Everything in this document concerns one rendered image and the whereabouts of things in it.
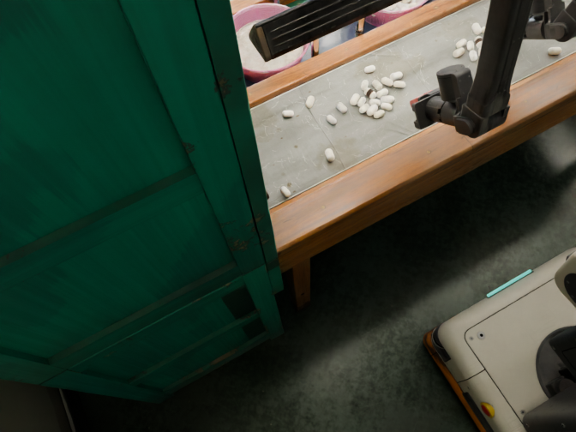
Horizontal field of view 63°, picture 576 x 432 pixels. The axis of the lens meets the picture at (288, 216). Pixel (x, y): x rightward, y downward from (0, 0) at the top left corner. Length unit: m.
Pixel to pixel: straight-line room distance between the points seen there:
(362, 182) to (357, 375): 0.86
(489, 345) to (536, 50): 0.89
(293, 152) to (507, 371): 0.94
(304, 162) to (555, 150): 1.40
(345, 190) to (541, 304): 0.83
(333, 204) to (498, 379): 0.79
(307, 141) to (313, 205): 0.21
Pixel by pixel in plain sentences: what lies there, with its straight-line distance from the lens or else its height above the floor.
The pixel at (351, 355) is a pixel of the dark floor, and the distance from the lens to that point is 1.85.
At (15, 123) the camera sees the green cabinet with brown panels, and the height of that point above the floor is 1.48.
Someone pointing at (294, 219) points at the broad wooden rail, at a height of 0.76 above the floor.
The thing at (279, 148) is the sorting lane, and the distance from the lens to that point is 1.29.
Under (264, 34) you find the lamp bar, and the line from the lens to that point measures 1.04.
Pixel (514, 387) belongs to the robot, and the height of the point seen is 0.28.
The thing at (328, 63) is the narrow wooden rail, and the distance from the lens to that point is 1.42.
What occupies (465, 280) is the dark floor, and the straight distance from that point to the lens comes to 2.00.
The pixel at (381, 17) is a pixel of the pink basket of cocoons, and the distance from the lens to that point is 1.61.
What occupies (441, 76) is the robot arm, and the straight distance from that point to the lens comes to 1.06.
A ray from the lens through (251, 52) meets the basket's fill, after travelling 1.51.
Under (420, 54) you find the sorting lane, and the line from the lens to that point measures 1.51.
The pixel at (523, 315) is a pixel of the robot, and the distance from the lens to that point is 1.72.
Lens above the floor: 1.83
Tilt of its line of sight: 66 degrees down
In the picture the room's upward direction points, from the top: 6 degrees counter-clockwise
